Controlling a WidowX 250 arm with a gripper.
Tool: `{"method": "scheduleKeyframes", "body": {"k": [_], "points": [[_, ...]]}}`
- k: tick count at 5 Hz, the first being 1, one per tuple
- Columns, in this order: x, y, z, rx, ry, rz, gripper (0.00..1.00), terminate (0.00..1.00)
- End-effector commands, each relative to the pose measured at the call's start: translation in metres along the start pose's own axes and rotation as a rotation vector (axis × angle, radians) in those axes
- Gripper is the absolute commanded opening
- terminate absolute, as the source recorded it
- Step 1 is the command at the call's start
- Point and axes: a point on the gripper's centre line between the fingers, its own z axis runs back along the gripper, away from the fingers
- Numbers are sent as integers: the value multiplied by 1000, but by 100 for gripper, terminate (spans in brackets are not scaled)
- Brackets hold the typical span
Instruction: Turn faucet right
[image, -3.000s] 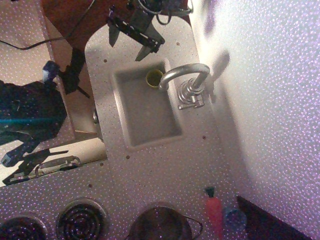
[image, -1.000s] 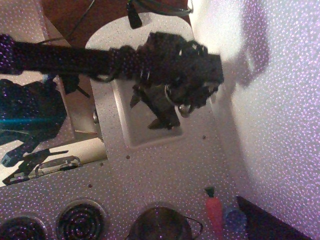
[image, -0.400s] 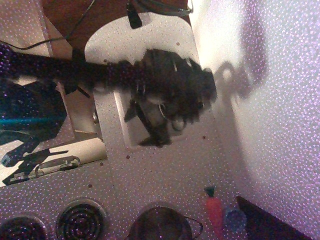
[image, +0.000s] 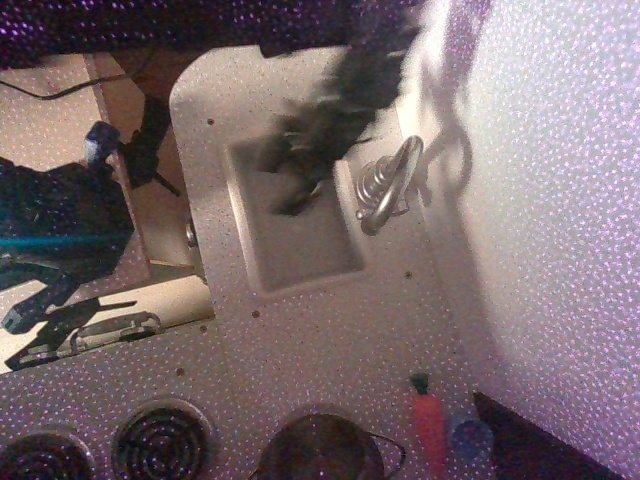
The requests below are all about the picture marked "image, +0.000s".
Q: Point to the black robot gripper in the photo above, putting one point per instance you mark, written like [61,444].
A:
[323,129]

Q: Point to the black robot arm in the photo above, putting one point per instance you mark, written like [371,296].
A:
[374,38]

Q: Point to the silver faucet base with lever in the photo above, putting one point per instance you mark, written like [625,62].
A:
[374,182]

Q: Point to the grey toy sink basin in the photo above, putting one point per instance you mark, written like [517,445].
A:
[286,253]

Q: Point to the dark cooking pot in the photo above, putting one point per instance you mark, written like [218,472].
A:
[329,446]

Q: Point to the orange toy carrot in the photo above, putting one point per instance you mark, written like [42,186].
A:
[428,419]

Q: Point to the middle black stove burner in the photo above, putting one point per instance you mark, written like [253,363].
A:
[165,438]

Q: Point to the black stove burner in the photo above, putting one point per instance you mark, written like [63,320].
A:
[165,438]
[45,455]

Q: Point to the blue cup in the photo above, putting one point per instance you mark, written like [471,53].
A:
[470,439]

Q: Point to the left black stove burner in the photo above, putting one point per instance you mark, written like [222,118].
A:
[45,455]

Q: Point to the silver cabinet handle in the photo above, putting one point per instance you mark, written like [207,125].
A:
[124,328]

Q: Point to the black camera tripod equipment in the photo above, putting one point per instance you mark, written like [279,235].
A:
[69,226]

